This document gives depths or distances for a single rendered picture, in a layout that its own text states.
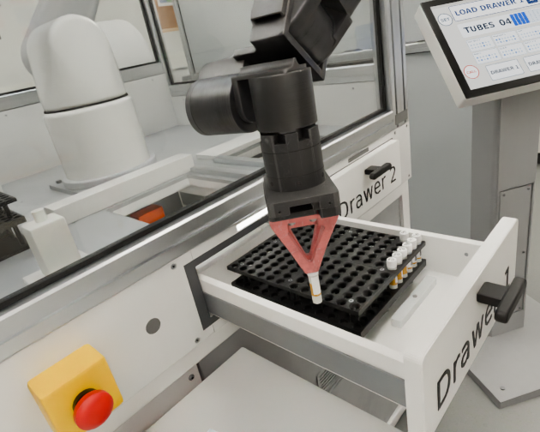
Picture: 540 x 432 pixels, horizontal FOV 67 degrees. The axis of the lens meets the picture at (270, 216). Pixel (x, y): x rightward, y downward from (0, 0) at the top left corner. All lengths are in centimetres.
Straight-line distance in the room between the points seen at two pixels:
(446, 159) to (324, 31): 181
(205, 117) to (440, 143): 183
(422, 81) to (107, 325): 185
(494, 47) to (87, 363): 118
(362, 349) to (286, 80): 27
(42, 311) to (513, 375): 146
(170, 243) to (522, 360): 139
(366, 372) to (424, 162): 183
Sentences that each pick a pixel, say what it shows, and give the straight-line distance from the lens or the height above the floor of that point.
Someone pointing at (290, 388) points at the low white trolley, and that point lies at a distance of 60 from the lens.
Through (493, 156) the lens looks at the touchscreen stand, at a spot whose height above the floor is 74.
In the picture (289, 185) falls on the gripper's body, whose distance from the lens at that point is 38.
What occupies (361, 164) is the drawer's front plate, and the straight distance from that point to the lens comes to 86.
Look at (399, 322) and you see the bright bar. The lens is 55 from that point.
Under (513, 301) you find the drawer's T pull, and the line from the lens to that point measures 48.
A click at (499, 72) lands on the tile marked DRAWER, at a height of 100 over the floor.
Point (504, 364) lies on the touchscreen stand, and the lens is 169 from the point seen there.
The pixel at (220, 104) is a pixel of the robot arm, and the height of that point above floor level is 115.
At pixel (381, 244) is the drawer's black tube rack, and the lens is 60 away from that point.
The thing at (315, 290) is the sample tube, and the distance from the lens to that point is 46.
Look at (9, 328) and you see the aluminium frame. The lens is 51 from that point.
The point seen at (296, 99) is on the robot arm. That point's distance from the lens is 37.
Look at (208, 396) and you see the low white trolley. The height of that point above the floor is 76.
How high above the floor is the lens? 120
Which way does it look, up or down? 23 degrees down
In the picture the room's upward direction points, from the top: 11 degrees counter-clockwise
